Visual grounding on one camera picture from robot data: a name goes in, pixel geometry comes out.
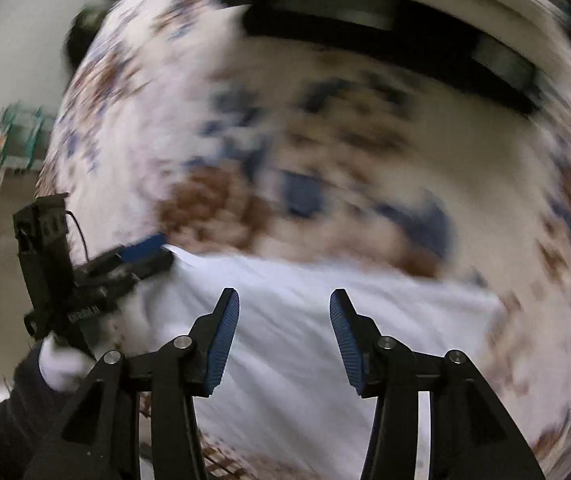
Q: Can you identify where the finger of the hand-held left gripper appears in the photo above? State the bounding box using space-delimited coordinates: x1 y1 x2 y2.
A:
88 233 167 273
96 249 175 293

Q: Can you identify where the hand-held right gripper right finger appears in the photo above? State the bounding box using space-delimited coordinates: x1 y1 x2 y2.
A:
329 288 546 480

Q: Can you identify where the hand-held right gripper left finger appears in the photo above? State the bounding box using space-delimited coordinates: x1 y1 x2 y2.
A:
23 287 240 480

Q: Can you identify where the white shirt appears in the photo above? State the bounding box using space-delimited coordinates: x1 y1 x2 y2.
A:
116 245 510 476

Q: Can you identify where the person's left forearm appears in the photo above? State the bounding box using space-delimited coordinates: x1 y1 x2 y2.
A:
0 342 84 480

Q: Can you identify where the person's left hand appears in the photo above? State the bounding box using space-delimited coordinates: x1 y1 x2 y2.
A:
38 332 97 393

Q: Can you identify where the green cart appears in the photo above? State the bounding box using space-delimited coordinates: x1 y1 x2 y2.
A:
0 102 55 173

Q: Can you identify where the patterned blanket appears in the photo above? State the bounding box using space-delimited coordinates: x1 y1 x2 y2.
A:
34 0 571 480

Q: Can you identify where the long black bar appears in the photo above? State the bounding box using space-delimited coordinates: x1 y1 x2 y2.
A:
224 0 543 113

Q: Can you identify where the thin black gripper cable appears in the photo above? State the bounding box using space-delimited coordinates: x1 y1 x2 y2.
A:
64 209 90 265

